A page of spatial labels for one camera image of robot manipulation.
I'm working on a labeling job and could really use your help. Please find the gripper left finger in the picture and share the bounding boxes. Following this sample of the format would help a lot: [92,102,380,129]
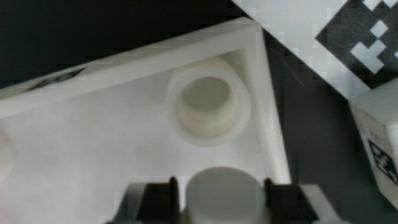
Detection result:
[105,177,180,224]

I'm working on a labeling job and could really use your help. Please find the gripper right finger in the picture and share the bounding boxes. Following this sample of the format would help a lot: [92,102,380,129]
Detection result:
[265,178,345,224]

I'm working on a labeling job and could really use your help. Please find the white marker base sheet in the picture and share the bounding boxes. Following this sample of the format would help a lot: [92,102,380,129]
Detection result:
[233,0,398,98]

